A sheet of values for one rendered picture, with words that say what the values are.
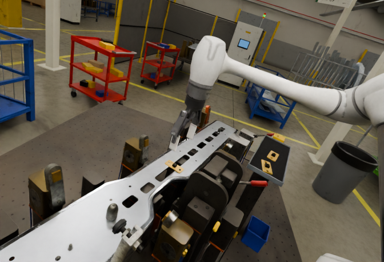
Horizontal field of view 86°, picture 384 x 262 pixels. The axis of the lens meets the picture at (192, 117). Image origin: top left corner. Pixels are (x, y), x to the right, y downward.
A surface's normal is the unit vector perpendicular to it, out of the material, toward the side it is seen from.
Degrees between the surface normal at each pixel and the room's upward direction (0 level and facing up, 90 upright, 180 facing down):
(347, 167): 93
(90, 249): 0
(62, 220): 0
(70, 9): 90
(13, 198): 0
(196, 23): 90
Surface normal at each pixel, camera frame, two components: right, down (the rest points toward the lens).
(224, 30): -0.18, 0.36
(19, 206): 0.29, -0.87
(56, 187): 0.87, 0.25
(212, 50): 0.07, 0.21
